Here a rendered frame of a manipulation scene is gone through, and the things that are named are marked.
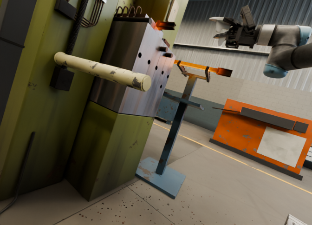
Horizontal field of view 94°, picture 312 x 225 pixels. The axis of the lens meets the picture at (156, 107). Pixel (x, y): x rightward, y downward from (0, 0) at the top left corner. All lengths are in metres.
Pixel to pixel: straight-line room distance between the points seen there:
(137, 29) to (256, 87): 8.01
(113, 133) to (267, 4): 10.10
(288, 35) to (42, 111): 0.99
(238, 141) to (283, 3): 7.70
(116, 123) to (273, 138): 3.90
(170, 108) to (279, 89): 5.59
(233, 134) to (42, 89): 4.01
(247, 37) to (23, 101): 0.92
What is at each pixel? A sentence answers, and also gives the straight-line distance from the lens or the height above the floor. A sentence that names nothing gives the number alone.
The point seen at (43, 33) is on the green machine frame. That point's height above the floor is 0.68.
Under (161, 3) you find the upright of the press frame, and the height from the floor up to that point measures 1.31.
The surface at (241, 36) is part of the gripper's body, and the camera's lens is 0.78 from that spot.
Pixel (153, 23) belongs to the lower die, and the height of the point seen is 0.98.
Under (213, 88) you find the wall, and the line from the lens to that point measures 8.62.
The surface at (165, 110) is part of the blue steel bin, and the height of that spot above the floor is 0.37.
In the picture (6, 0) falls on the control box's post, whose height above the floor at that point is 0.68.
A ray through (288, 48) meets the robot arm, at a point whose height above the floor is 0.92.
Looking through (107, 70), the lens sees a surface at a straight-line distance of 0.47.
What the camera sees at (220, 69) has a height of 0.93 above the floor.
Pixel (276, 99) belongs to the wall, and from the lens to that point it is 8.54.
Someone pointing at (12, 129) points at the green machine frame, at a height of 0.30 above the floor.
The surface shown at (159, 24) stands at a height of 1.00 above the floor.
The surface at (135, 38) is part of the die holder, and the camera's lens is 0.78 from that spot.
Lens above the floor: 0.59
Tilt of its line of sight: 3 degrees down
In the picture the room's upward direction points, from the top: 19 degrees clockwise
